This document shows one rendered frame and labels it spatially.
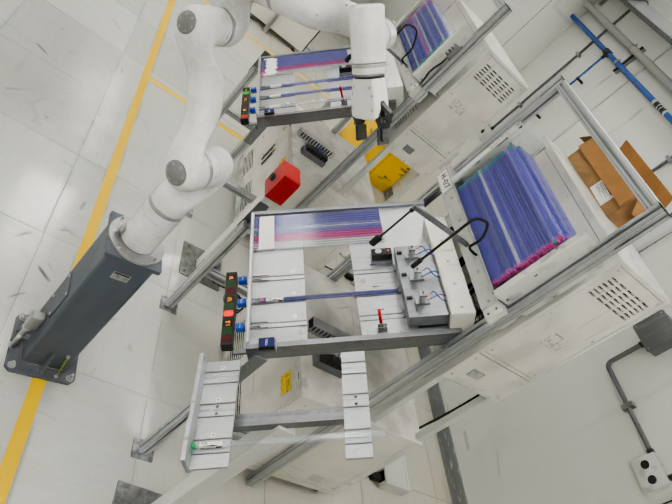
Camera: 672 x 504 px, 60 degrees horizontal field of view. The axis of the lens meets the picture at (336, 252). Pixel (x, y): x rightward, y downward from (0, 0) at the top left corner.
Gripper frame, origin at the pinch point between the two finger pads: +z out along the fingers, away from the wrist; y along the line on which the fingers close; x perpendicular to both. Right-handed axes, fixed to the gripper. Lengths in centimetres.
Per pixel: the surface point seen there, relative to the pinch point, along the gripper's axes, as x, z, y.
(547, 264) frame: 46, 41, 21
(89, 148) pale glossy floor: -33, 26, -206
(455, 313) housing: 31, 62, -1
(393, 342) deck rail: 14, 71, -12
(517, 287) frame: 41, 50, 15
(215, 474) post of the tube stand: -49, 98, -21
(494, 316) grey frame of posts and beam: 36, 60, 10
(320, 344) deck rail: -7, 69, -24
